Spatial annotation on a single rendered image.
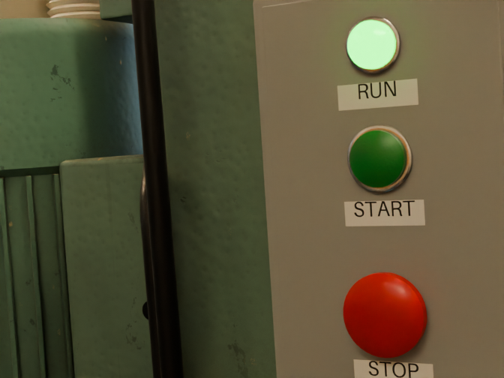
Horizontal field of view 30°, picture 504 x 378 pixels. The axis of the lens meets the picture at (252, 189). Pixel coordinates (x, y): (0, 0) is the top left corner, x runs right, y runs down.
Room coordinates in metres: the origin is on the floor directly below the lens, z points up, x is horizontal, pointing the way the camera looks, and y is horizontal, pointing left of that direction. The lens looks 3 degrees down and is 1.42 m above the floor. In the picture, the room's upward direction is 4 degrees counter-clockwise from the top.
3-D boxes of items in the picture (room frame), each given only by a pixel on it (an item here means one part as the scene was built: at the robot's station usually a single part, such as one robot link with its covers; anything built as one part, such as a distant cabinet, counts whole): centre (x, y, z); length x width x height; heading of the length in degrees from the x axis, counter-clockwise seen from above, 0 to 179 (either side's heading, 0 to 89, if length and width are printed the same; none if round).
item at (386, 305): (0.33, -0.04, 1.36); 0.03 x 0.01 x 0.03; 61
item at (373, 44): (0.33, -0.04, 1.46); 0.02 x 0.01 x 0.02; 61
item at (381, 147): (0.33, -0.04, 1.42); 0.02 x 0.01 x 0.02; 61
